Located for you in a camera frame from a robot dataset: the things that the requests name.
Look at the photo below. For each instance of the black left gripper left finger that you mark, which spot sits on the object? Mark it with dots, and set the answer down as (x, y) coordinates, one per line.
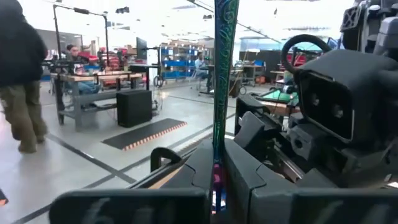
(130, 207)

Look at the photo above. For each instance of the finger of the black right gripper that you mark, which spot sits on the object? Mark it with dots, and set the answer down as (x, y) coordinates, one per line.
(250, 130)
(250, 104)

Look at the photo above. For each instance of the black curved bracket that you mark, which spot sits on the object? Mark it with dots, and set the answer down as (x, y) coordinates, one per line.
(155, 155)

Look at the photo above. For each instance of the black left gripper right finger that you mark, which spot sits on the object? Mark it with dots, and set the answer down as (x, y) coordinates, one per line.
(311, 207)

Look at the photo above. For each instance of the black metal rig frame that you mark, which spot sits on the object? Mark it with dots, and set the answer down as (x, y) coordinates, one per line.
(57, 31)

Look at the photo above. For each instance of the green table mat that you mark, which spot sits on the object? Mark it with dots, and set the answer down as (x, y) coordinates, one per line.
(275, 96)

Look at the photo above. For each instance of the black orange-edged floor mat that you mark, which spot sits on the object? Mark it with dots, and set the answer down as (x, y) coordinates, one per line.
(143, 133)

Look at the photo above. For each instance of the black box cabinet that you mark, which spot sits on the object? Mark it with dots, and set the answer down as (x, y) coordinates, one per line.
(133, 107)

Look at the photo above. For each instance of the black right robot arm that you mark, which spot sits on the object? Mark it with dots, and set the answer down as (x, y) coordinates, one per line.
(367, 28)

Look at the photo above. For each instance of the black computer monitor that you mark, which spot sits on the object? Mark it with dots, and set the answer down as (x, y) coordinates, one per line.
(141, 48)

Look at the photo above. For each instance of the black partition screen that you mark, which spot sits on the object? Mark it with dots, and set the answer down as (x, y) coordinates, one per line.
(261, 62)

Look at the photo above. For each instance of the shelf with blue bins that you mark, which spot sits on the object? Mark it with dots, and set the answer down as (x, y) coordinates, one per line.
(177, 63)

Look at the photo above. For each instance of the person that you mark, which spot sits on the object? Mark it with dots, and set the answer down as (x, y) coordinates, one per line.
(18, 62)
(200, 65)
(76, 57)

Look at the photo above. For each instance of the wooden top grey workbench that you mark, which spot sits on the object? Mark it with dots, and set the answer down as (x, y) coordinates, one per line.
(93, 99)

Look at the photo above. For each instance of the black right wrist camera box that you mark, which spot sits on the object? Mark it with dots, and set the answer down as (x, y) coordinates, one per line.
(357, 81)

